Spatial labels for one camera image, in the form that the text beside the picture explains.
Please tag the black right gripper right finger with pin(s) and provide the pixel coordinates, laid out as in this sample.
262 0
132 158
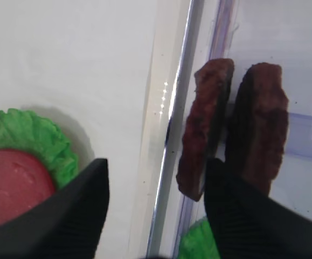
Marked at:
247 224

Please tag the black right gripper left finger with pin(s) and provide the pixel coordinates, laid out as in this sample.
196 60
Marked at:
67 225

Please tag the brown meat patty front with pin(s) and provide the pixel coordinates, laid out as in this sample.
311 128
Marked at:
204 124

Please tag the brown meat patty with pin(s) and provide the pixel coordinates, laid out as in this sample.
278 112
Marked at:
257 129
204 124

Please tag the green lettuce in rack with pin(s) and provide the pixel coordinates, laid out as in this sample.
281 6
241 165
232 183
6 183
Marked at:
198 242

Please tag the red tomato slice on burger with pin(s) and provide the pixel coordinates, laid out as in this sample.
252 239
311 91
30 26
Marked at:
24 183

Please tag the brown meat patty rear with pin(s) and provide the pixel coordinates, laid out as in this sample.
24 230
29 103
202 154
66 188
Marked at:
257 129

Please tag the green lettuce leaf on bun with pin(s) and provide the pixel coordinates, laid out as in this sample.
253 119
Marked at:
27 131

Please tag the white rectangular tray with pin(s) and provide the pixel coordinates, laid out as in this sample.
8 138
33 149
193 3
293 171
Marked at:
104 72

